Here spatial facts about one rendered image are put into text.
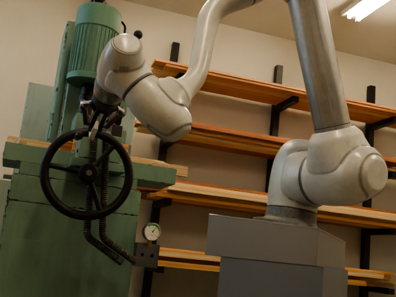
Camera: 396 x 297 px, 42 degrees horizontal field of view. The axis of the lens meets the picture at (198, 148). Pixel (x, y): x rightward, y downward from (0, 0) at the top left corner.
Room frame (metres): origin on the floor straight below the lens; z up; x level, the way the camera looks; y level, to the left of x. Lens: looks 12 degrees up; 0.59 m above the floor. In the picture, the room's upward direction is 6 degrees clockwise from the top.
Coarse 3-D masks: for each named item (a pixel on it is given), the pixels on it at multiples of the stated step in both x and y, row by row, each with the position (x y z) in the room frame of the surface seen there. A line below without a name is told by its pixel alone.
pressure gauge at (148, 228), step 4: (148, 224) 1.80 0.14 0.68; (152, 224) 1.81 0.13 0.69; (156, 224) 1.81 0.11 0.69; (144, 228) 1.80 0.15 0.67; (148, 228) 1.80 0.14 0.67; (152, 228) 1.81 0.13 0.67; (156, 228) 1.81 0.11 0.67; (160, 228) 1.81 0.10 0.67; (144, 232) 1.80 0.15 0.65; (148, 232) 1.80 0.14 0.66; (156, 232) 1.81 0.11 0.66; (160, 232) 1.81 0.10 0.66; (144, 236) 1.81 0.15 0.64; (148, 236) 1.80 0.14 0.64; (152, 236) 1.81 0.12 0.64; (156, 236) 1.81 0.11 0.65; (148, 240) 1.82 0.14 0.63; (152, 240) 1.80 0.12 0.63; (148, 244) 1.82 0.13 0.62
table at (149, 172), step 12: (12, 144) 1.70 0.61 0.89; (24, 144) 1.72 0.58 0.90; (12, 156) 1.70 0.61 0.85; (24, 156) 1.72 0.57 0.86; (36, 156) 1.73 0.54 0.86; (60, 156) 1.75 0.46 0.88; (72, 156) 1.68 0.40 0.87; (120, 168) 1.73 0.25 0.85; (144, 168) 1.85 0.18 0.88; (156, 168) 1.87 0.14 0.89; (168, 168) 1.88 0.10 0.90; (144, 180) 1.86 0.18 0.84; (156, 180) 1.87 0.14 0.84; (168, 180) 1.88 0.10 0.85
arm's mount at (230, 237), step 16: (208, 224) 1.56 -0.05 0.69; (224, 224) 1.54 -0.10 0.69; (240, 224) 1.51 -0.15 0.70; (256, 224) 1.49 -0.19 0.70; (272, 224) 1.46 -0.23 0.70; (288, 224) 1.44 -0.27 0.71; (208, 240) 1.56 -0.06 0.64; (224, 240) 1.53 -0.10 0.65; (240, 240) 1.51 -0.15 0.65; (256, 240) 1.48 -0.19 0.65; (272, 240) 1.46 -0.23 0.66; (288, 240) 1.44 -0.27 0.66; (304, 240) 1.42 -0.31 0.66; (320, 240) 1.42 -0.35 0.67; (336, 240) 1.59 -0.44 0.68; (224, 256) 1.53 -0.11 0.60; (240, 256) 1.51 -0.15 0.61; (256, 256) 1.48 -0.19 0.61; (272, 256) 1.46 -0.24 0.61; (288, 256) 1.44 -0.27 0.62; (304, 256) 1.42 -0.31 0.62; (320, 256) 1.43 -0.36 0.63; (336, 256) 1.59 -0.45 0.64
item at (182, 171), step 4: (48, 144) 1.89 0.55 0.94; (132, 160) 1.99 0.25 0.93; (136, 160) 2.00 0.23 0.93; (140, 160) 2.00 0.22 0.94; (144, 160) 2.01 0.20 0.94; (172, 164) 2.05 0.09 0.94; (176, 168) 2.05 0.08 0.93; (180, 168) 2.06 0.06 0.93; (184, 168) 2.06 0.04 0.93; (180, 172) 2.06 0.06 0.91; (184, 172) 2.07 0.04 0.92; (180, 176) 2.08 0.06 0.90; (184, 176) 2.07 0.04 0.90
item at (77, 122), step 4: (76, 116) 1.88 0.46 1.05; (80, 116) 1.88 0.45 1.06; (88, 116) 1.89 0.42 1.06; (72, 120) 1.98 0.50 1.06; (76, 120) 1.88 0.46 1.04; (80, 120) 1.88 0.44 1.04; (72, 124) 1.95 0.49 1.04; (76, 124) 1.88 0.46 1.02; (80, 124) 1.88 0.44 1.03; (72, 128) 1.93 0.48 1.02; (76, 128) 1.88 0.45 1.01
